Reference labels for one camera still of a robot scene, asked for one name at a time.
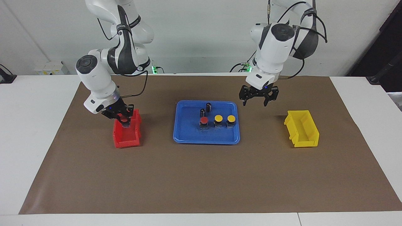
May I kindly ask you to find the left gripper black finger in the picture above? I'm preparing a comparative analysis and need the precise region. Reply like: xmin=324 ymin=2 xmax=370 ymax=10
xmin=239 ymin=89 xmax=252 ymax=106
xmin=263 ymin=88 xmax=280 ymax=107

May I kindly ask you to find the red plastic bin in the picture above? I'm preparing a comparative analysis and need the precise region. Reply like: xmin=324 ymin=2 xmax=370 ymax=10
xmin=113 ymin=109 xmax=142 ymax=148

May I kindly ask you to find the yellow plastic bin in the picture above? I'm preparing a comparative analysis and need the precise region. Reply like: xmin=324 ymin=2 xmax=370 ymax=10
xmin=284 ymin=110 xmax=320 ymax=148

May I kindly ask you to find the blue plastic tray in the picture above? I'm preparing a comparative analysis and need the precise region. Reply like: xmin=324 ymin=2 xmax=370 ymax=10
xmin=173 ymin=100 xmax=241 ymax=145

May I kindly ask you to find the brown paper mat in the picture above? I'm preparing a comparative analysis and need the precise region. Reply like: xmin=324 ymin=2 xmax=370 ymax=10
xmin=18 ymin=75 xmax=402 ymax=215

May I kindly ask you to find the black stand equipment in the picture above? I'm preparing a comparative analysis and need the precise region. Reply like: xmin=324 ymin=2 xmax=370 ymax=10
xmin=346 ymin=0 xmax=402 ymax=93

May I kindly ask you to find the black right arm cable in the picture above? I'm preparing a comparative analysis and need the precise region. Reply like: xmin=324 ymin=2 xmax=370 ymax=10
xmin=97 ymin=17 xmax=149 ymax=97

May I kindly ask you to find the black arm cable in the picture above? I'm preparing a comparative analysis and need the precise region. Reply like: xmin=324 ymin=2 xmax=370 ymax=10
xmin=97 ymin=17 xmax=149 ymax=97
xmin=267 ymin=0 xmax=328 ymax=79

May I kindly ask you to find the black left base cable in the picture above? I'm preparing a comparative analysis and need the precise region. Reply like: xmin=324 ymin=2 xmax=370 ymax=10
xmin=229 ymin=50 xmax=256 ymax=73

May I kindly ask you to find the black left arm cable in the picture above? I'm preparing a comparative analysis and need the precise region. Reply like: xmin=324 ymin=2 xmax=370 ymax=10
xmin=267 ymin=0 xmax=328 ymax=79

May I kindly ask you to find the white wall socket strip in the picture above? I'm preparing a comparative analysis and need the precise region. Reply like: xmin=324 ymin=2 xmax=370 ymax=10
xmin=34 ymin=61 xmax=69 ymax=76

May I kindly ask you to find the black table mount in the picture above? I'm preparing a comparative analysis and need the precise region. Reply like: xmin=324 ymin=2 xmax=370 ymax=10
xmin=0 ymin=64 xmax=17 ymax=84

